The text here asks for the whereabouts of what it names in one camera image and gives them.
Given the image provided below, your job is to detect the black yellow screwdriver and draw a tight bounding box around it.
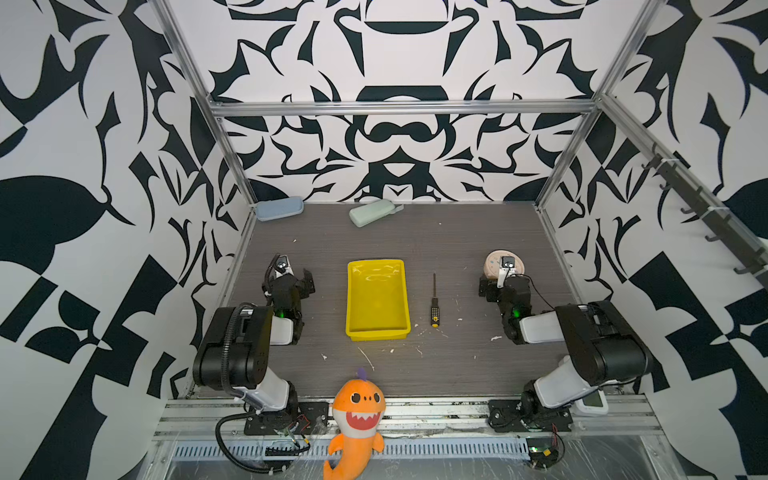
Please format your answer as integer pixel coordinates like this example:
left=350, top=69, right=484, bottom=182
left=430, top=274, right=440, bottom=328

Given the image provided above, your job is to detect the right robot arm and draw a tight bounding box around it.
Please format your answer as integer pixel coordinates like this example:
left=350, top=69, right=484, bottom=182
left=478, top=274, right=653, bottom=425

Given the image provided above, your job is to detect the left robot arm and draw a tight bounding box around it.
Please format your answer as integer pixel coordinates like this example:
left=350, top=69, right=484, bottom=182
left=192, top=269, right=315, bottom=412

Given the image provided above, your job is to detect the yellow plastic bin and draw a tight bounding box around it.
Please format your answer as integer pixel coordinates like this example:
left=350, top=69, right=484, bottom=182
left=345, top=259, right=411, bottom=342

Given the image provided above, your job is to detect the round pink clock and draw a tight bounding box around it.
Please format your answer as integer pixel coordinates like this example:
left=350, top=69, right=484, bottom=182
left=483, top=250, right=525, bottom=280

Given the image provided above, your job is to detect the blue-grey rectangular case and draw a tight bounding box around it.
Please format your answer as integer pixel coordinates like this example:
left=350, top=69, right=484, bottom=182
left=253, top=197, right=304, bottom=222

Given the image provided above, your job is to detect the mint green rectangular case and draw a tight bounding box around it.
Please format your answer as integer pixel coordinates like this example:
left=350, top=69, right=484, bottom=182
left=349, top=199, right=404, bottom=228

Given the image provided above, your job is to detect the orange shark plush toy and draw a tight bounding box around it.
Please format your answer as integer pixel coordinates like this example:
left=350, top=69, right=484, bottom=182
left=323, top=368, right=386, bottom=479

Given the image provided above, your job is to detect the white digital display device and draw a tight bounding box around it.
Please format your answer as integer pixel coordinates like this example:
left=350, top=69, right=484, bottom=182
left=571, top=389, right=609, bottom=417

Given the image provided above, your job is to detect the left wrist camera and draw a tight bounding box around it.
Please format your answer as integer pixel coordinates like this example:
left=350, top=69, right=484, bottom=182
left=272, top=254, right=294, bottom=278

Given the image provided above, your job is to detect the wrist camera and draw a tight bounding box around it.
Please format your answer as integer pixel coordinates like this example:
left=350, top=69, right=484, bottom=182
left=272, top=254, right=294, bottom=278
left=497, top=255, right=519, bottom=289

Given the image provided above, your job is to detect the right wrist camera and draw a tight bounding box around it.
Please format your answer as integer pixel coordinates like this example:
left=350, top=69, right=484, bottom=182
left=497, top=255, right=519, bottom=289

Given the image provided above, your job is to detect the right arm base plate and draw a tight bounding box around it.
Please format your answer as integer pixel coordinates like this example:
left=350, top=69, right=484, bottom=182
left=487, top=397, right=573, bottom=433

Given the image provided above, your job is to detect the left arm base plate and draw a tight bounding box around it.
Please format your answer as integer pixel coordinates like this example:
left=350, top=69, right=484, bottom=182
left=244, top=401, right=330, bottom=436

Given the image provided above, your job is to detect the black corrugated cable hose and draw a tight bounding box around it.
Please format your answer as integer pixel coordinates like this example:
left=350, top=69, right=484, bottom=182
left=214, top=412, right=301, bottom=475

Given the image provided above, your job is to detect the white slotted cable duct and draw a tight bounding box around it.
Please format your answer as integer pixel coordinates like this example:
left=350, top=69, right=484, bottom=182
left=170, top=436, right=532, bottom=462

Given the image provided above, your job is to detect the black wall hook rail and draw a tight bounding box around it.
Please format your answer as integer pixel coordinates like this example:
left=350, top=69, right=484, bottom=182
left=643, top=142, right=767, bottom=290

